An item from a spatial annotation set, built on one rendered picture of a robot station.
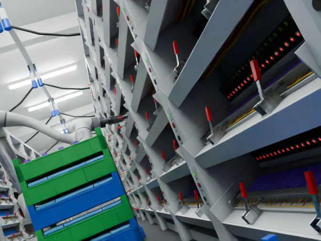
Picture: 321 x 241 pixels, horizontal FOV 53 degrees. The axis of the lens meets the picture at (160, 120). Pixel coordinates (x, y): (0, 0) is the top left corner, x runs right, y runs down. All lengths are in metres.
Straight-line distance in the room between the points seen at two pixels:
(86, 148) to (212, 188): 0.43
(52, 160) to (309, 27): 0.90
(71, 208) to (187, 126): 0.45
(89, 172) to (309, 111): 0.79
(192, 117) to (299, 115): 0.54
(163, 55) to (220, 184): 0.43
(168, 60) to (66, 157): 0.46
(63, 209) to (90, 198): 0.09
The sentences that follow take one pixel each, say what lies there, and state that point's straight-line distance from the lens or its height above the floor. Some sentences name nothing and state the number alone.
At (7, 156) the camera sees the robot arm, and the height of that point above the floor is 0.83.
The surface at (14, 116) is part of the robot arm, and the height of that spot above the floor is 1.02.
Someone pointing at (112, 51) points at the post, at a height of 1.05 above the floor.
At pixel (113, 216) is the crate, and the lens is 1.08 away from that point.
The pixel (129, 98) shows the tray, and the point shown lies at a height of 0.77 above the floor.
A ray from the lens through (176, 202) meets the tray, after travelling 1.64.
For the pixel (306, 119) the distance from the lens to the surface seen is 0.47.
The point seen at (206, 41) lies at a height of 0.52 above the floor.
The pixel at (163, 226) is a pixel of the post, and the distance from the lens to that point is 2.34.
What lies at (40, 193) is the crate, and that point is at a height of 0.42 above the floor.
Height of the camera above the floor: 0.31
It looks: 10 degrees up
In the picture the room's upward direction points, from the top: 23 degrees counter-clockwise
